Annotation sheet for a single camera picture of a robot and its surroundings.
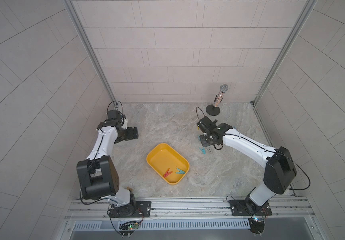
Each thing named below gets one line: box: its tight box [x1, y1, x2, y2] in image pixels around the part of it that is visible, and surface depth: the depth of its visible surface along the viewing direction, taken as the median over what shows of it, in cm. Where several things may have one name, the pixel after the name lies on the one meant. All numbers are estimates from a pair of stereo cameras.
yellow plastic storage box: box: [147, 143, 190, 185], surface depth 88 cm
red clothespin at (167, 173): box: [163, 168, 173, 178], surface depth 83 cm
